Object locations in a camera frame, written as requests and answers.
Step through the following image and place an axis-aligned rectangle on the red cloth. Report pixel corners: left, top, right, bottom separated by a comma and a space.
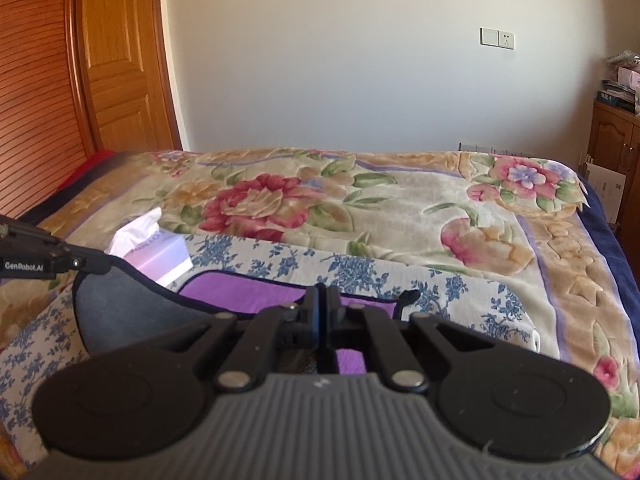
59, 149, 123, 188

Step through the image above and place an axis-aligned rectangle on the stack of books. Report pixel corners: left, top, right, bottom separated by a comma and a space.
595, 78, 640, 114

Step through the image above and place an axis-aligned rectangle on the white cardboard sheet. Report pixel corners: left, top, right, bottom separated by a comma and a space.
583, 160, 627, 226

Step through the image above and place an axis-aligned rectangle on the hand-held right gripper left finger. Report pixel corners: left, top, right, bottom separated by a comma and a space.
125, 284, 322, 394

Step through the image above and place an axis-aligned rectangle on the wooden cabinet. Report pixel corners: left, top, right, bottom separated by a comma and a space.
584, 99, 640, 241

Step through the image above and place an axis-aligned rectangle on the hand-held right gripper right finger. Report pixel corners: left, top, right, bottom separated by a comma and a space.
325, 284, 522, 394

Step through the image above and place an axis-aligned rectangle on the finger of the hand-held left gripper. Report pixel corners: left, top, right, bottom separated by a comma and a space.
54, 244, 112, 276

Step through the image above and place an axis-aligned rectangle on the purple towel with dark trim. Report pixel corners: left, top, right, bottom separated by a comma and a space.
72, 257, 422, 377

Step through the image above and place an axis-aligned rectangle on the floral plush blanket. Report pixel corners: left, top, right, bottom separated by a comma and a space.
0, 147, 640, 480

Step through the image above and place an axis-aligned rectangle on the purple tissue box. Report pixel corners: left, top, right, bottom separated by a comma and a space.
104, 207, 194, 287

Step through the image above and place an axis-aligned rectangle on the wooden louvered wardrobe door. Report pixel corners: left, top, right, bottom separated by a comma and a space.
0, 0, 99, 222

